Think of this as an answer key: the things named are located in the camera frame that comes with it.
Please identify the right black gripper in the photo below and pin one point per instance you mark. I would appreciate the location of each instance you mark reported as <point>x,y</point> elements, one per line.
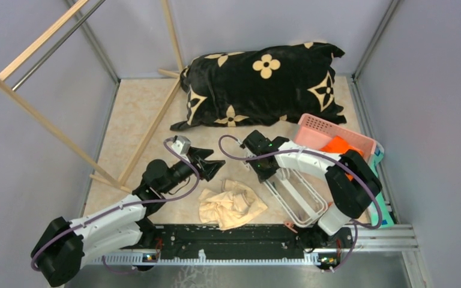
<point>263,175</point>

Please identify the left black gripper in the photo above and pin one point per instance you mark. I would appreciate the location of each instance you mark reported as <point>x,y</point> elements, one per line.
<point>208,168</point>

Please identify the white clip hanger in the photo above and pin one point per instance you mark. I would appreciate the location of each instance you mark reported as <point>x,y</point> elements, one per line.
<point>303,204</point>

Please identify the cream boxer underwear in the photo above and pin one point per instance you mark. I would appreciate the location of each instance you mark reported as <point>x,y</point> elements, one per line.
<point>234,206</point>

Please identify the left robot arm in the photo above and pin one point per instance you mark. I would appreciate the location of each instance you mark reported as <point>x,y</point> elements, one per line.
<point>66,246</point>

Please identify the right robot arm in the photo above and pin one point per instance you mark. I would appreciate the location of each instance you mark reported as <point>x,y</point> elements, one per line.
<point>351,182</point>

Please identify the orange underwear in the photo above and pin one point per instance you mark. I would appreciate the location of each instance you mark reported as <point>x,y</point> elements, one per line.
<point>339,145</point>

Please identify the pink plastic basket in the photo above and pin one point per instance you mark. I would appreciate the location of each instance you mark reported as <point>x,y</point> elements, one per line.
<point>315,133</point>

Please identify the black floral pillow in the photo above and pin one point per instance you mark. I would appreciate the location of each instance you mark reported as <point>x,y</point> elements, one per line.
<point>261,87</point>

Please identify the metal rack rod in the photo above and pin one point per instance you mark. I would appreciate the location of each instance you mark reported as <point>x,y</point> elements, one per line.
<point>80,22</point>

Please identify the wooden drying rack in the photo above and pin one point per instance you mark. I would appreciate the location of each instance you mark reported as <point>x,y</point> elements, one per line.
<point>72,89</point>

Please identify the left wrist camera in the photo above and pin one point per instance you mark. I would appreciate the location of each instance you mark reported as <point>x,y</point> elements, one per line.
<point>180,144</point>

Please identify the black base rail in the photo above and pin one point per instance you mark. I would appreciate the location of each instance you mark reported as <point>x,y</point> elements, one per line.
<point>256,244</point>

